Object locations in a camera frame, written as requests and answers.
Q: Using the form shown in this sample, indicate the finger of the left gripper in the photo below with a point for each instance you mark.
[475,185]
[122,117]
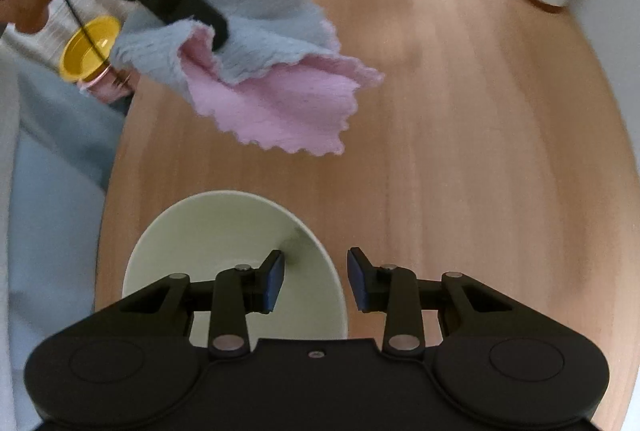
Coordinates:
[170,11]

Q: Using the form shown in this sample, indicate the pale yellow bowl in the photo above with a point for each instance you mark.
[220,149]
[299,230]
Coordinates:
[207,233]

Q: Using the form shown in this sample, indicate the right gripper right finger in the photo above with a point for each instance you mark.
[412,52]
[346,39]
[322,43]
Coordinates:
[394,291]

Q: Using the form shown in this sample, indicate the grey and pink cloth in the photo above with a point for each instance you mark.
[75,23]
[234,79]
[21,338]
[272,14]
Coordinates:
[280,81]

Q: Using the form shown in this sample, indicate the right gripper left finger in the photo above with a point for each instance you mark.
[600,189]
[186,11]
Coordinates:
[240,291]

